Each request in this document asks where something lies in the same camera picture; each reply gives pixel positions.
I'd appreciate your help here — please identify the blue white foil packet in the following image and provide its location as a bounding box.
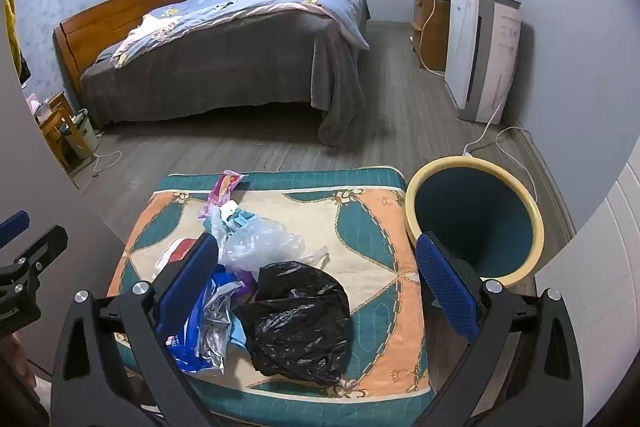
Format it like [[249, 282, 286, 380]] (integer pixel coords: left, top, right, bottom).
[[167, 264, 258, 375]]

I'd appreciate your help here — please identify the wooden nightstand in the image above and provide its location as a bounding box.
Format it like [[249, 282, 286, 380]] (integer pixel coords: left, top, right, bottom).
[[37, 92, 93, 172]]

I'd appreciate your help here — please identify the white cabinet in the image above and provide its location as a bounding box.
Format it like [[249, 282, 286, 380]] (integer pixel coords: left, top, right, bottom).
[[535, 162, 640, 427]]

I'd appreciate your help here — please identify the yellow hanging garment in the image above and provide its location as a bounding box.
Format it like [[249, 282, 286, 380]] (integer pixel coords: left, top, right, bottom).
[[4, 0, 31, 85]]

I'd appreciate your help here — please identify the wooden bed headboard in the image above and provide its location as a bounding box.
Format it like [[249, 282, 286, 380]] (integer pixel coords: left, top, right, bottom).
[[54, 0, 191, 92]]

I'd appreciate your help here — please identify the clear plastic bag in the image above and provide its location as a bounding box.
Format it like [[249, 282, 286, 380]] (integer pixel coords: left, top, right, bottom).
[[217, 216, 306, 275]]

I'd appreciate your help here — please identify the black plastic bag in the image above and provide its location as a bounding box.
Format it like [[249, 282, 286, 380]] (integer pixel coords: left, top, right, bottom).
[[235, 261, 353, 385]]

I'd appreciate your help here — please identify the wooden television stand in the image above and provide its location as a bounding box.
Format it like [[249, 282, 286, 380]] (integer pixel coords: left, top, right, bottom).
[[411, 0, 451, 72]]

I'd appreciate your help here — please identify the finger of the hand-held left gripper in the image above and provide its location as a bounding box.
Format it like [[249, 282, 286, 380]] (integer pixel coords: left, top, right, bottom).
[[0, 226, 69, 303], [0, 211, 30, 250]]

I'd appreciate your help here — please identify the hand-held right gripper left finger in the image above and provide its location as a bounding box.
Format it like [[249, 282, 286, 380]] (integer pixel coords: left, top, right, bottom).
[[50, 232, 226, 427]]

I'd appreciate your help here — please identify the pink snack wrapper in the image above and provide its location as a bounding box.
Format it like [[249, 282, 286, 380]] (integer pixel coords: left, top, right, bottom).
[[197, 169, 248, 220]]

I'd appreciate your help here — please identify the teal bin with yellow rim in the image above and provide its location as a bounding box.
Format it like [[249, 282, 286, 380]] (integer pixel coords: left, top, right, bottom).
[[404, 156, 545, 285]]

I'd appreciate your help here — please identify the patterned teal orange cushion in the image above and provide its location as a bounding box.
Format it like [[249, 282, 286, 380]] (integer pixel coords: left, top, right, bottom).
[[107, 172, 436, 418]]

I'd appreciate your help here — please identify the small lined waste bin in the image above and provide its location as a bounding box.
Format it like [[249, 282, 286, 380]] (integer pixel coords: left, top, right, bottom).
[[60, 108, 101, 158]]

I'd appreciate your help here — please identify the white air purifier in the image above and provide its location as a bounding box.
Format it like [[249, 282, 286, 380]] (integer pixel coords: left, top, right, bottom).
[[444, 0, 522, 124]]

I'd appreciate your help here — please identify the thin white charger cable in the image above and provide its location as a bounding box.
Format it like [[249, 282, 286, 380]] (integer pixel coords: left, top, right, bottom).
[[92, 151, 122, 172]]

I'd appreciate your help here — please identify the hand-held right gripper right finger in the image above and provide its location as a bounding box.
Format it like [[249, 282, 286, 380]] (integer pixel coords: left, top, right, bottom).
[[415, 232, 583, 427]]

